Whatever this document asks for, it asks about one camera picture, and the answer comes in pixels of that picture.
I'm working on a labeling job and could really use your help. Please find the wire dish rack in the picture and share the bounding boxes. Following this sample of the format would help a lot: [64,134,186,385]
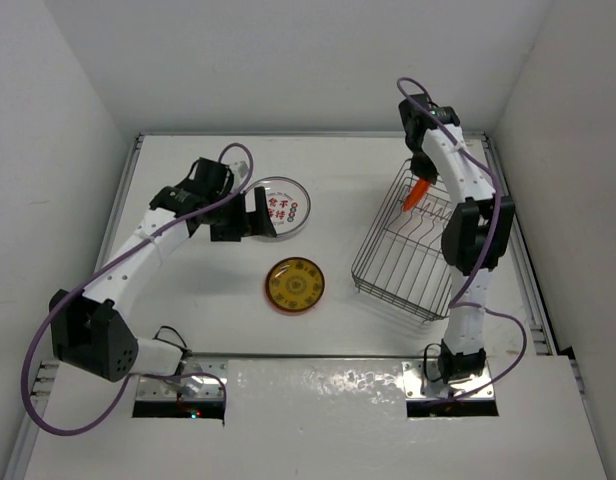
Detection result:
[351,160,453,321]

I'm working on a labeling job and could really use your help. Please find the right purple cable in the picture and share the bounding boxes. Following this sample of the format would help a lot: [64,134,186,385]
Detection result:
[396,77,528,401]

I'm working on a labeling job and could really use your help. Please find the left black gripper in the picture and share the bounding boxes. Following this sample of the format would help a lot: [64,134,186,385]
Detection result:
[207,186,274,241]

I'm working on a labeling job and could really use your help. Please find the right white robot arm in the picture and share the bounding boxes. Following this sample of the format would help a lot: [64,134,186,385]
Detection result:
[398,94,515,383]

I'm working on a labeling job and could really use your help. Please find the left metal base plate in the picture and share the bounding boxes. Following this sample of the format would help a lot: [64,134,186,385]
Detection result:
[135,355,229,402]

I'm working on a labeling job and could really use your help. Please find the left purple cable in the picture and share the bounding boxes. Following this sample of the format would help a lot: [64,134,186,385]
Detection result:
[20,143,254,437]

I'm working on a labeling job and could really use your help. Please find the yellow plate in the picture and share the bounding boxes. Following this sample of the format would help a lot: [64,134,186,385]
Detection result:
[264,257,326,315]

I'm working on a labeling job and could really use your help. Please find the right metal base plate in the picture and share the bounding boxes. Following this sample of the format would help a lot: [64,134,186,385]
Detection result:
[402,357,495,401]

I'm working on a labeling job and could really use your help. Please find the orange plate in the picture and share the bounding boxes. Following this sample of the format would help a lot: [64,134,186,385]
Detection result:
[265,277,325,315]
[402,178,431,212]

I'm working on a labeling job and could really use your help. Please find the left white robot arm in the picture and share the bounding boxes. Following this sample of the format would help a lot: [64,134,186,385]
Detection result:
[50,158,276,382]

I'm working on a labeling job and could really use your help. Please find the purple cable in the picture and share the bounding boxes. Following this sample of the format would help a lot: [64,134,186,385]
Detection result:
[396,77,528,401]
[20,143,254,437]

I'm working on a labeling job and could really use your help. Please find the metal base plate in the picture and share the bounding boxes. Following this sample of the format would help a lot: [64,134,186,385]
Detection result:
[135,355,229,402]
[402,357,495,401]

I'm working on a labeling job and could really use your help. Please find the white plate red characters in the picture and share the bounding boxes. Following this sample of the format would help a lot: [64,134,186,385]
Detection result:
[245,176,312,234]

